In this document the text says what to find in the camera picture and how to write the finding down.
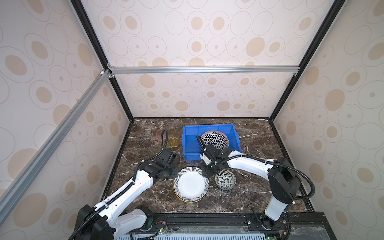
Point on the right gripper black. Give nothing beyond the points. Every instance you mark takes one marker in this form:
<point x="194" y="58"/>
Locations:
<point x="206" y="173"/>

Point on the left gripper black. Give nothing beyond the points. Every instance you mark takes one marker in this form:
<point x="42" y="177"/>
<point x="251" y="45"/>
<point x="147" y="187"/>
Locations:
<point x="174" y="166"/>

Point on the flower pattern orange rim plate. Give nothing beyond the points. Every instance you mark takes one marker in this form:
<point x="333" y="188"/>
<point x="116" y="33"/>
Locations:
<point x="217" y="139"/>

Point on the striped rim white plate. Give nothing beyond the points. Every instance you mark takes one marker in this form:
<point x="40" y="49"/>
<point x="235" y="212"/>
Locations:
<point x="190" y="185"/>

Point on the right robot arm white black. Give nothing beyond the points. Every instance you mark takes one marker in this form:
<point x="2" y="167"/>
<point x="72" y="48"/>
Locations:
<point x="286" y="182"/>

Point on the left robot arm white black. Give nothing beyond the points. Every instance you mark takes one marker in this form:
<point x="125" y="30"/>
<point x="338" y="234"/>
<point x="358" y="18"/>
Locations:
<point x="120" y="198"/>

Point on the blue plastic bin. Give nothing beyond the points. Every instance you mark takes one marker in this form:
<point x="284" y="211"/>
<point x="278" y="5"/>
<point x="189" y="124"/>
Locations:
<point x="191" y="147"/>

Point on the green transparent cup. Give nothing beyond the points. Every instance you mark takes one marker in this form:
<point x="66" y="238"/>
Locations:
<point x="159" y="147"/>

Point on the green floral ceramic bowl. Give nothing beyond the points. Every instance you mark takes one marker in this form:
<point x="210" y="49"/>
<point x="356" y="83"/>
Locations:
<point x="225" y="180"/>

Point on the yellow transparent cup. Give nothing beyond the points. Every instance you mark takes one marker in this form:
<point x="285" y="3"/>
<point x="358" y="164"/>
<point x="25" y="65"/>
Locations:
<point x="175" y="139"/>

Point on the pink transparent cup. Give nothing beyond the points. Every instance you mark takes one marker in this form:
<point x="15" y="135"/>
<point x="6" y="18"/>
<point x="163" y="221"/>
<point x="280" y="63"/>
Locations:
<point x="160" y="134"/>

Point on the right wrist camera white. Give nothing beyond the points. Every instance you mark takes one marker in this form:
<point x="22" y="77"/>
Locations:
<point x="206" y="160"/>

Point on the horizontal aluminium frame bar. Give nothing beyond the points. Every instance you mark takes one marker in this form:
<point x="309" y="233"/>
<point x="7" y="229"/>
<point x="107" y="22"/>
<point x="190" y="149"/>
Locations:
<point x="205" y="70"/>

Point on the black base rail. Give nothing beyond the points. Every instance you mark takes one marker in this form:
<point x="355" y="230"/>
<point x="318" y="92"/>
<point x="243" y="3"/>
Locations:
<point x="239" y="226"/>

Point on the left diagonal aluminium frame bar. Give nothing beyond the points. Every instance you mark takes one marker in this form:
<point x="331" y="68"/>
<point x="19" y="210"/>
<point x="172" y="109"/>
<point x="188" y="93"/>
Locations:
<point x="20" y="185"/>

